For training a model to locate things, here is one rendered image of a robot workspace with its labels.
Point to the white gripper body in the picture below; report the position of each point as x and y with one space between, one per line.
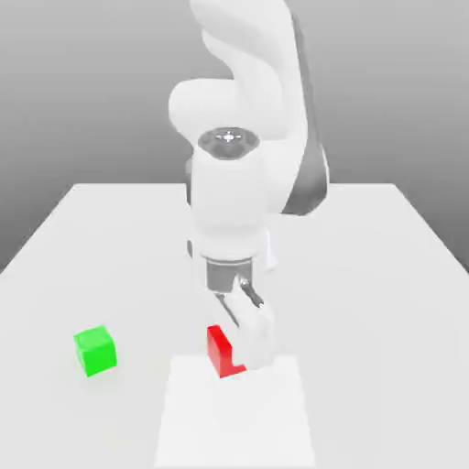
253 322

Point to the small red cube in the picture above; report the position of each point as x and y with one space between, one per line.
217 346

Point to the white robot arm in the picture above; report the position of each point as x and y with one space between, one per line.
227 198

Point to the small green cube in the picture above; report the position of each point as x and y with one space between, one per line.
95 351

